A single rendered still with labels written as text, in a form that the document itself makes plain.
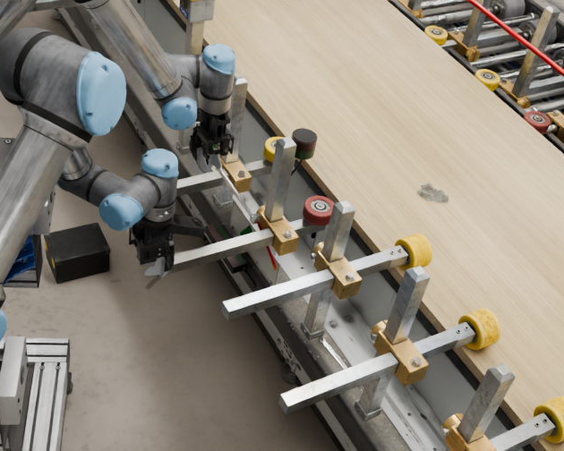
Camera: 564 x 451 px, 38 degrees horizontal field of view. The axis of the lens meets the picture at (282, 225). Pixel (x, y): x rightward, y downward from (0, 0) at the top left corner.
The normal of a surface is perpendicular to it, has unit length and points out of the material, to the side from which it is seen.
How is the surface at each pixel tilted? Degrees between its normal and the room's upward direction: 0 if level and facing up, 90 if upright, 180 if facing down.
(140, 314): 0
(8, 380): 0
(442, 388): 90
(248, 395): 0
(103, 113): 85
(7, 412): 90
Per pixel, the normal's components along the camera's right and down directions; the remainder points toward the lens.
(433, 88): 0.14, -0.72
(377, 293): -0.86, 0.24
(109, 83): 0.91, 0.31
